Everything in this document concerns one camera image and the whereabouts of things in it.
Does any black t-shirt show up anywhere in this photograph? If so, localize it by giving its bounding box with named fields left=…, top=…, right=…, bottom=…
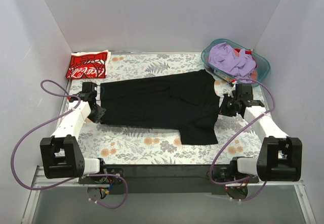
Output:
left=100, top=69, right=220, bottom=145

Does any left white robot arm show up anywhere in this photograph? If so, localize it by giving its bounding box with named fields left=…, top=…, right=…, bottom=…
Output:
left=40, top=82, right=108, bottom=184

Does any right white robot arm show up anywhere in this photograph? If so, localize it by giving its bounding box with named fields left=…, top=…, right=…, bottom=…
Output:
left=220, top=83, right=302, bottom=182

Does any red garment in basket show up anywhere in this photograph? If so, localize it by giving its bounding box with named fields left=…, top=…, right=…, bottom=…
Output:
left=233, top=48, right=257, bottom=79

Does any folded red Coca-Cola shirt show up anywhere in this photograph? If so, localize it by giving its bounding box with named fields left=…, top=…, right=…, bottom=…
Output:
left=66, top=50, right=111, bottom=80

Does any teal plastic basket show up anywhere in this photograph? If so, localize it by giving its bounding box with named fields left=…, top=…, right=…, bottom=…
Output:
left=200, top=38, right=271, bottom=84

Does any lilac t-shirt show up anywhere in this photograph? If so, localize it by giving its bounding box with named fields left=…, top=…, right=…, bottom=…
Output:
left=208, top=42, right=257, bottom=78

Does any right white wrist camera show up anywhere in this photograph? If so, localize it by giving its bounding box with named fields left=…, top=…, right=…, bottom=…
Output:
left=228, top=84, right=236, bottom=98

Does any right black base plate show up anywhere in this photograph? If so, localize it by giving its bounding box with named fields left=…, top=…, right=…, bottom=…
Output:
left=212, top=165, right=248, bottom=183

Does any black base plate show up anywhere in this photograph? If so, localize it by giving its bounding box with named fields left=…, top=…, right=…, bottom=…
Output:
left=78, top=168, right=124, bottom=185
left=212, top=165, right=248, bottom=183

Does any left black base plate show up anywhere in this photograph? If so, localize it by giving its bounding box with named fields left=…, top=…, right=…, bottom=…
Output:
left=78, top=168, right=124, bottom=185

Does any aluminium mounting rail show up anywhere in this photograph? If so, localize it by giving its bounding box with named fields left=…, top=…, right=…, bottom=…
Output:
left=32, top=166, right=304, bottom=187

